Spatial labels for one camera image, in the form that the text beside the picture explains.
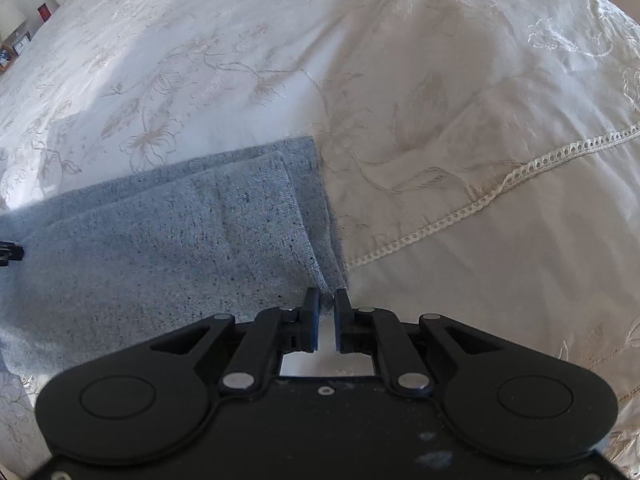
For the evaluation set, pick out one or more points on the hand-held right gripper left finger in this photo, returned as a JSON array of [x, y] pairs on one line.
[[314, 321]]

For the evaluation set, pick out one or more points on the white embroidered bedspread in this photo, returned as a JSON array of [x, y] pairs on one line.
[[450, 110]]

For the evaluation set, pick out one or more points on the small red box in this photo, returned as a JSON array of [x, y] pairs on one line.
[[44, 12]]

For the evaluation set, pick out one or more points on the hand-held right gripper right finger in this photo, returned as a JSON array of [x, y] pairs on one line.
[[340, 321]]

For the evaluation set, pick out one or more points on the grey-blue knit pants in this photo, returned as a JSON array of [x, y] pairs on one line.
[[150, 240]]

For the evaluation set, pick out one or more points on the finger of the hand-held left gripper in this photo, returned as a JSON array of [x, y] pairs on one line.
[[11, 252]]

